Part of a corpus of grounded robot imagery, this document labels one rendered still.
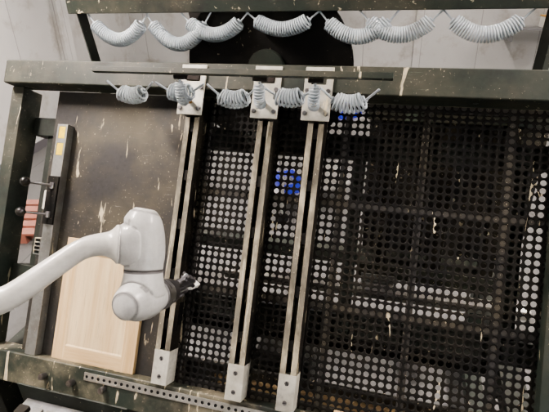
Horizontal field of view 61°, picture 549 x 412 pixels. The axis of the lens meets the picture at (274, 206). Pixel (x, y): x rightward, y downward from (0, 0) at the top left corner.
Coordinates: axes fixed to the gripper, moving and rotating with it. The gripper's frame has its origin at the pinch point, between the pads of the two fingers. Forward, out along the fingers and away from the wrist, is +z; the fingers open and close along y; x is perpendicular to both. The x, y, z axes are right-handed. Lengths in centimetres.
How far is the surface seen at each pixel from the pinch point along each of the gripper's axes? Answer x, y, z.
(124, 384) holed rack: -1, -52, 14
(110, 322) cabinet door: 21, -42, 20
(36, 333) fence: 41, -67, 18
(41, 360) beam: 32, -72, 16
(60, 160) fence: 82, -9, 21
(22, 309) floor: 130, -170, 160
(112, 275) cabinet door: 32.3, -28.2, 20.7
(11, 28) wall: 509, -58, 374
